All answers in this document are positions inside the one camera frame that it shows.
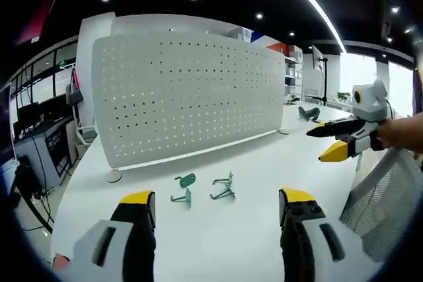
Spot person's left hand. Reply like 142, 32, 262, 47
52, 253, 71, 272

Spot green hook assembly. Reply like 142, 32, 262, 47
170, 188, 194, 211

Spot dark desk with monitor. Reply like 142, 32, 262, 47
12, 95, 79, 194

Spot white perforated mounting plate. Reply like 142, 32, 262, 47
91, 32, 286, 172

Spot black curved handset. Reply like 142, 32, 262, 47
297, 106, 321, 122

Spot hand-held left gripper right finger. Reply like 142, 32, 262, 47
278, 188, 352, 282

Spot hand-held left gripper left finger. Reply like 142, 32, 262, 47
71, 190, 157, 282

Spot green wire hook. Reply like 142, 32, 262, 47
209, 185, 237, 201

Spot person's right hand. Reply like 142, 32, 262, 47
376, 115, 423, 157

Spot black floor cables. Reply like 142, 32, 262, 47
19, 129, 72, 233

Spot green hook with oval plate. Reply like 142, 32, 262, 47
174, 172, 197, 190

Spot grey hook assembly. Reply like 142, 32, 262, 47
212, 170, 235, 188

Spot white shelving with boxes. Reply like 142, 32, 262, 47
283, 45, 304, 102

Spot long ceiling light strip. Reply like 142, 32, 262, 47
269, 0, 348, 54

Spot grey mesh chair back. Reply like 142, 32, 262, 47
339, 147, 423, 264

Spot black tripod stand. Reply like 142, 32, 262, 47
317, 57, 332, 107

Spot grey office chair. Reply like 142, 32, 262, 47
65, 65, 98, 146

